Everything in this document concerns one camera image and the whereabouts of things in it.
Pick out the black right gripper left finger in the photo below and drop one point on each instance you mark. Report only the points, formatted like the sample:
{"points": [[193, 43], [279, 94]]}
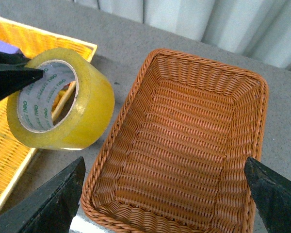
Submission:
{"points": [[50, 208]]}

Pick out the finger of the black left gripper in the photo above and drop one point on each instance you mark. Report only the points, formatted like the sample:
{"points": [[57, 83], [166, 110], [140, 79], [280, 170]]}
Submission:
{"points": [[13, 59], [14, 78]]}

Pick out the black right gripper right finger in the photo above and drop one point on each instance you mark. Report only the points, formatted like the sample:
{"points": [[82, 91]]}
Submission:
{"points": [[271, 193]]}

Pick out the clear yellowish tape roll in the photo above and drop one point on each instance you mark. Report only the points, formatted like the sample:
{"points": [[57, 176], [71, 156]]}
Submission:
{"points": [[29, 110]]}

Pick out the yellow woven basket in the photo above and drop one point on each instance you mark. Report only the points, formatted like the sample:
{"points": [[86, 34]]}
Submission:
{"points": [[14, 156]]}

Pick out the brown wicker basket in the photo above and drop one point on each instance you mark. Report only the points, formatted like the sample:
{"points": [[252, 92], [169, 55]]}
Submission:
{"points": [[174, 159]]}

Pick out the purple foam block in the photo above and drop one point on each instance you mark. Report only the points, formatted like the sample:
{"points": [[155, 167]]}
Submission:
{"points": [[8, 48]]}

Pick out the grey curtain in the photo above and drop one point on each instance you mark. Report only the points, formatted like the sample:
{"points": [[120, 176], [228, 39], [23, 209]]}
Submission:
{"points": [[259, 29]]}

